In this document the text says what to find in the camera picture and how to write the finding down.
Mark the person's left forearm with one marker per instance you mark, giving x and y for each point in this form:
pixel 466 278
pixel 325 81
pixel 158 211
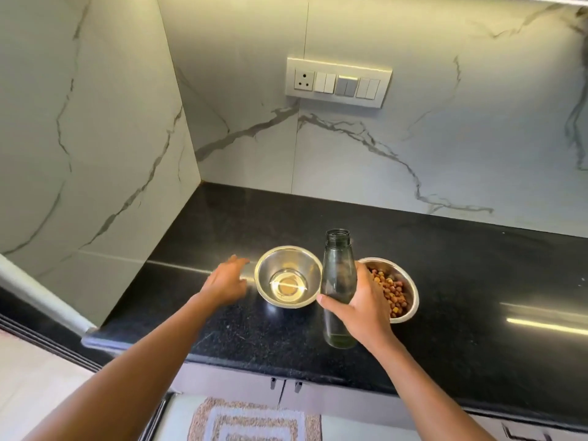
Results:
pixel 119 385

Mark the white wall switch panel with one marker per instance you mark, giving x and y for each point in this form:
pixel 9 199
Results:
pixel 337 82

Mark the smoky grey water bottle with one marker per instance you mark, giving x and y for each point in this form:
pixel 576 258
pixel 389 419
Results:
pixel 337 270

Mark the black sliding door frame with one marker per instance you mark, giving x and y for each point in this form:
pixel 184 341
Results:
pixel 46 339

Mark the person's right forearm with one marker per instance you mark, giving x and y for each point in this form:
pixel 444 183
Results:
pixel 427 395

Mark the person's right hand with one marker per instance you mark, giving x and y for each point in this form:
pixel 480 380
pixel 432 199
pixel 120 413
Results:
pixel 370 316

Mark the grey lower cabinet door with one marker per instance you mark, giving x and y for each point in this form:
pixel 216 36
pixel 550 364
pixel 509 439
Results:
pixel 229 385
pixel 344 404

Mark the brown white patterned floor mat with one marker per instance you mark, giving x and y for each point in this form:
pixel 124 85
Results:
pixel 257 422

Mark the person's left hand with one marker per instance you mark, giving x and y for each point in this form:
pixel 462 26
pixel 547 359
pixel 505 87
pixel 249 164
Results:
pixel 225 284

